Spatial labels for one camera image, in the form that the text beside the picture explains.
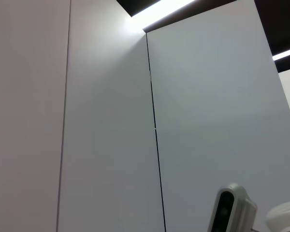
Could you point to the wide ceiling light strip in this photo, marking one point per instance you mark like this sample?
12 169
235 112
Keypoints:
164 8

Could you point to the narrow ceiling light strip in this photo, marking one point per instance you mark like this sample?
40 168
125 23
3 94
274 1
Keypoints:
286 53

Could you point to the white robot head shell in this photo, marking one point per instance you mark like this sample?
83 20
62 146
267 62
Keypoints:
285 217

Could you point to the silver head camera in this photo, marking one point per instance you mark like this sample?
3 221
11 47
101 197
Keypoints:
232 210

